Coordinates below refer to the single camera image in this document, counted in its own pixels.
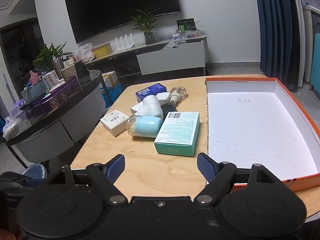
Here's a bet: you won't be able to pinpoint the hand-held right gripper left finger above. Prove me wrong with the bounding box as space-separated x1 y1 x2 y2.
46 154 127 205

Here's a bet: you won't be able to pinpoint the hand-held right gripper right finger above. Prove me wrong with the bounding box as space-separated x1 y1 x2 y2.
194 152 278 205

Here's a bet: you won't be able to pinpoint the teal bandage box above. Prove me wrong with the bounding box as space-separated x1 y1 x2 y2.
154 111 200 157

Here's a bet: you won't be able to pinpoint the small white labelled box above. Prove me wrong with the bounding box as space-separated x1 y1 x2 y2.
100 109 130 137

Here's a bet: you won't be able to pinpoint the light blue toothpick holder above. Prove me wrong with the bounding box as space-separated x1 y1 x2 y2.
126 115 164 138

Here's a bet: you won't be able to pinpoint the shallow orange cardboard box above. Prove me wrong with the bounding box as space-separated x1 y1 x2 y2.
205 77 320 193

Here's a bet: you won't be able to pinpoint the white vaporizer with green button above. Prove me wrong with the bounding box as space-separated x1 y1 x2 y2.
138 104 164 118

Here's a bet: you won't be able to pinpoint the black plug adapter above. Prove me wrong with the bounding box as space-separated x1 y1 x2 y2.
161 102 178 117

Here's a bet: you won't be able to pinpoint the white plug-in vaporizer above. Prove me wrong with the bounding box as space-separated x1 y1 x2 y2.
142 95 160 109

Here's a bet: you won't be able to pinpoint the clear glass liquid bottle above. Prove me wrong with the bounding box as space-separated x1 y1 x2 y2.
170 87 188 104

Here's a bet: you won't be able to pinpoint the white cube charger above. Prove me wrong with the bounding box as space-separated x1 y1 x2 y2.
156 92 172 103

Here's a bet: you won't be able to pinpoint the blue tin box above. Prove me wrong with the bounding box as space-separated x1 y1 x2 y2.
135 83 167 103

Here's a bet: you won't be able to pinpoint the round dark glass-topped table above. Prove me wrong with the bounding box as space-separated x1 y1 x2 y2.
0 70 105 163

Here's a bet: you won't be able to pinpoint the blue wrapped pack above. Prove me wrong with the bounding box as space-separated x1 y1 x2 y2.
100 81 123 108

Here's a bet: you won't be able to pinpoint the bin with blue bag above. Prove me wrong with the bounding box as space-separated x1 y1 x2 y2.
22 163 47 180

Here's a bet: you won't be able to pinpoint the white and yellow carton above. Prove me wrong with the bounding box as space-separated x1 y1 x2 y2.
101 71 118 87

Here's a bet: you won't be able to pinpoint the purple patterned box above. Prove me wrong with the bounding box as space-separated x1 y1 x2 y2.
20 75 79 119

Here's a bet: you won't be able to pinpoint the beige cardboard box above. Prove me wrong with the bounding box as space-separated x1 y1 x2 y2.
61 65 77 80

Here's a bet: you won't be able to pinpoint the white box with blue print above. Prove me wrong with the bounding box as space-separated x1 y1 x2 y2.
42 70 60 90

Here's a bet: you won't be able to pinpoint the white crumpled bag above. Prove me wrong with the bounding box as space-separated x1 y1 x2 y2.
2 117 22 140

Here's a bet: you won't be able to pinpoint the white open drawer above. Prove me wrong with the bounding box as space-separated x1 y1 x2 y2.
137 41 206 75

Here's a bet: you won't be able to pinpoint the stainless steel tumbler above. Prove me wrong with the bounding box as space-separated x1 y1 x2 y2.
52 57 65 80

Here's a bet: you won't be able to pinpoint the yellow cardboard box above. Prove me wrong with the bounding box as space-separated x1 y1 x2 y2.
94 43 112 58

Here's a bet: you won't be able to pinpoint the long white-topped media cabinet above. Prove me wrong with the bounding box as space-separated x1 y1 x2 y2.
85 34 209 80

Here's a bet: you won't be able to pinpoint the white and red plastic bag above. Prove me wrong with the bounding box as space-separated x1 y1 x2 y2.
75 43 95 62

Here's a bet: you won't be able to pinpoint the white router with antennas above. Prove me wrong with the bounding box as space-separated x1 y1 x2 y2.
114 34 135 53

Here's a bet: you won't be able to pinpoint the crumpled clear plastic bags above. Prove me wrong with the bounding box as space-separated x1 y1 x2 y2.
162 41 182 50

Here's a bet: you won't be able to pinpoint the leafy green potted plant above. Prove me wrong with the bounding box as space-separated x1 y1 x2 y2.
32 41 74 70

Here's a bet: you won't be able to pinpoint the bamboo plant in dark vase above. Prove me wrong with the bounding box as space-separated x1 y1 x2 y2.
130 8 160 46

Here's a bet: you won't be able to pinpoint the black and green box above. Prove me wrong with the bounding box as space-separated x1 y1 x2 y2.
176 18 196 33

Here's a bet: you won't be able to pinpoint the teal ribbed suitcase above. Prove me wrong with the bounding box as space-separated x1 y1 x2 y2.
310 33 320 92

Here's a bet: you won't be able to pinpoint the dark blue curtain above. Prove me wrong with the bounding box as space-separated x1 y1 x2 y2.
253 0 300 93

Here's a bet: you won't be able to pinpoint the black wall television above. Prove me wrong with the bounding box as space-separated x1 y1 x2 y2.
64 0 181 44

